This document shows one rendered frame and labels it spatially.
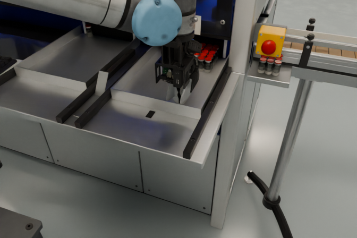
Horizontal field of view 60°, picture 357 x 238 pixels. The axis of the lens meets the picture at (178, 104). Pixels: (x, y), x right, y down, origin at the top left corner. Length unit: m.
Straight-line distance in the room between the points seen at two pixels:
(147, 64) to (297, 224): 1.12
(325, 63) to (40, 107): 0.85
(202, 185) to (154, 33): 1.03
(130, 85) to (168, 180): 0.66
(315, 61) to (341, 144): 1.23
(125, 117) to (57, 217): 1.04
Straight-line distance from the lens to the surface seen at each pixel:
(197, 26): 0.96
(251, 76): 0.99
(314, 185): 1.92
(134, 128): 0.77
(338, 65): 1.08
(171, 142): 0.73
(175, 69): 0.67
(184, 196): 1.51
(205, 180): 1.37
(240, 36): 0.94
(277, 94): 2.52
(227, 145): 1.19
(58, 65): 1.09
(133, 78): 0.96
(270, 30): 0.93
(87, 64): 1.06
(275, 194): 1.56
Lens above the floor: 1.39
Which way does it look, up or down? 37 degrees down
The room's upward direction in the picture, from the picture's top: straight up
